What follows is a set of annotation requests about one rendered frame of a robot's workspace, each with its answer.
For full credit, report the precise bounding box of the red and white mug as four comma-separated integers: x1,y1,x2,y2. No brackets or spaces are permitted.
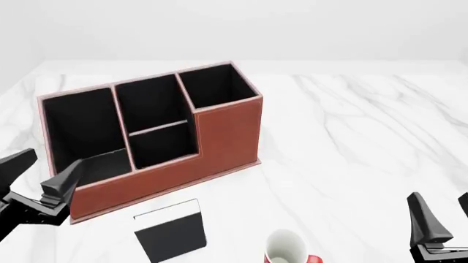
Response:
263,228,324,263

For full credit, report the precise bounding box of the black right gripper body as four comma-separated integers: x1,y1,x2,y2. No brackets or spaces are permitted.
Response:
408,238,468,263

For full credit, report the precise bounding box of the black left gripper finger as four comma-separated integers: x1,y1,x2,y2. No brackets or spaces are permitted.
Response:
39,159,84,210
0,148,39,195

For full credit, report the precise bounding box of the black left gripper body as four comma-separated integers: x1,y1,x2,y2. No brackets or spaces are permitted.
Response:
0,191,71,240

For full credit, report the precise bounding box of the red-brown desk caddy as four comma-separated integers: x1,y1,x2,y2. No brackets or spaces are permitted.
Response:
37,60,264,226

